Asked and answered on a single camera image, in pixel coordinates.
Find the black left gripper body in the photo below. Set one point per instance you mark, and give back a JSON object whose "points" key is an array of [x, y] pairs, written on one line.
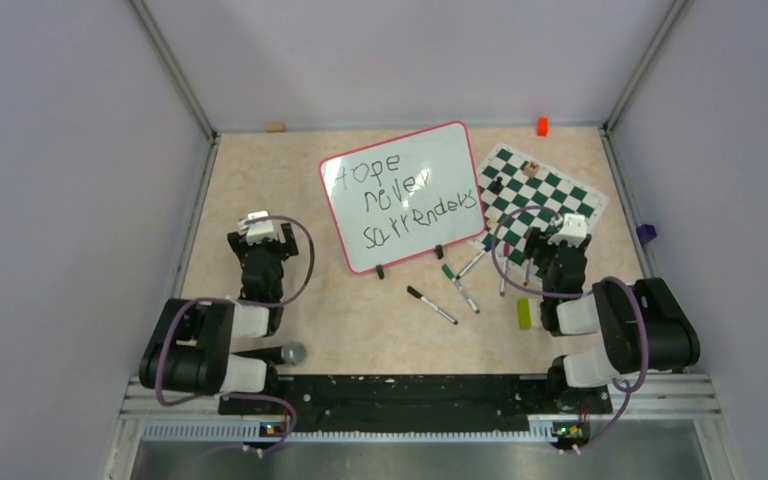
{"points": [[278, 251]]}

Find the purple block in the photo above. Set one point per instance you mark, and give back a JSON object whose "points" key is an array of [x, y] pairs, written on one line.
{"points": [[646, 233]]}

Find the pink framed whiteboard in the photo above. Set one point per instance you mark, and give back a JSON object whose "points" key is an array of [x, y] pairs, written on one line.
{"points": [[405, 196]]}

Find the black chess piece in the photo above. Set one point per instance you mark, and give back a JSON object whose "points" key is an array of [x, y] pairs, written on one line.
{"points": [[496, 185]]}

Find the green white lego block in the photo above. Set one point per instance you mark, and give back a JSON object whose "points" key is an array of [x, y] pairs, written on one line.
{"points": [[528, 312]]}

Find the blue capped marker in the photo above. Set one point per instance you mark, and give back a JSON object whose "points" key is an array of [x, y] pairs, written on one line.
{"points": [[473, 262]]}

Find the black marker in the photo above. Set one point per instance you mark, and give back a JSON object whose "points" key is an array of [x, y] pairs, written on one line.
{"points": [[418, 295]]}

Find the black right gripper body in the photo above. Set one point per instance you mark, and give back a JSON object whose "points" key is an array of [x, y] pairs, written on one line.
{"points": [[546, 254]]}

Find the purple capped marker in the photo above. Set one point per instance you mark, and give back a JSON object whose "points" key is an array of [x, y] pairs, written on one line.
{"points": [[504, 269]]}

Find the green capped marker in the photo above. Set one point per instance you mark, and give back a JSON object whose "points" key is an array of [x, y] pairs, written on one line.
{"points": [[452, 277]]}

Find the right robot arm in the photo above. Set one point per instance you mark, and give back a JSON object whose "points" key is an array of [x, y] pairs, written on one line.
{"points": [[642, 326]]}

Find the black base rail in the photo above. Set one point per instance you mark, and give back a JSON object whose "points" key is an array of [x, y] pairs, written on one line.
{"points": [[462, 403]]}

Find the small wooden piece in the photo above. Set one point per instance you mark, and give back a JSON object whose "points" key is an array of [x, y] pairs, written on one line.
{"points": [[275, 127]]}

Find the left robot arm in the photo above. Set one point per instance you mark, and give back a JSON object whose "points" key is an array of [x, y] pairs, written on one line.
{"points": [[191, 348]]}

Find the green white chessboard mat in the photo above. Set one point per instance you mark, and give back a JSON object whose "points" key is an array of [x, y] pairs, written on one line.
{"points": [[551, 188]]}

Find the wooden block on chessboard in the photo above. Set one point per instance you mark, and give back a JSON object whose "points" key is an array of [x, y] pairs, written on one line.
{"points": [[531, 169]]}

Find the orange block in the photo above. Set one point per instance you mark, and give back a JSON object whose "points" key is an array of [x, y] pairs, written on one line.
{"points": [[542, 126]]}

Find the black microphone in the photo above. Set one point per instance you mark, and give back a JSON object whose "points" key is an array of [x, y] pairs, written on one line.
{"points": [[293, 353]]}

